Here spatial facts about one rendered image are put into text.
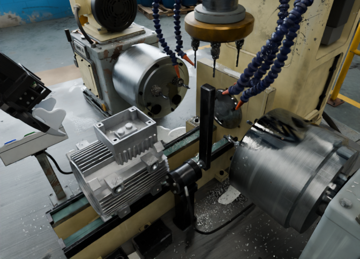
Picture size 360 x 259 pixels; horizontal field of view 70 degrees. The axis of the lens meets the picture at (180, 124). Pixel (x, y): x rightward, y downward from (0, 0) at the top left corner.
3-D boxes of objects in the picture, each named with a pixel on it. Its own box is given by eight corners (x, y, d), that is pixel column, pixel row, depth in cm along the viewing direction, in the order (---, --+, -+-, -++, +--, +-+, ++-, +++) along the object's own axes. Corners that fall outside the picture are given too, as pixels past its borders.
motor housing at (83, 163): (135, 155, 86) (127, 109, 74) (172, 190, 75) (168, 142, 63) (79, 189, 76) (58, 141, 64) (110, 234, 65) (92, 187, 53)
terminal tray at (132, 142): (136, 126, 74) (133, 105, 70) (159, 144, 68) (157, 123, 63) (98, 145, 68) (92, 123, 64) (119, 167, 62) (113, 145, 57)
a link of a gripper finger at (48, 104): (72, 111, 62) (43, 92, 54) (54, 130, 61) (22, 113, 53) (66, 105, 63) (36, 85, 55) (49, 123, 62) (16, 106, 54)
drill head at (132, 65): (147, 77, 130) (141, 27, 115) (196, 108, 108) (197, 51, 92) (102, 95, 118) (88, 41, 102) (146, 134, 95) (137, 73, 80)
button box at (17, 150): (66, 138, 81) (58, 122, 80) (69, 138, 75) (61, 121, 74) (6, 164, 73) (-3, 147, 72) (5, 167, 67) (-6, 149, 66)
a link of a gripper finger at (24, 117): (51, 130, 52) (10, 104, 46) (46, 136, 52) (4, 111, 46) (47, 121, 56) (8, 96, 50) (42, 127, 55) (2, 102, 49)
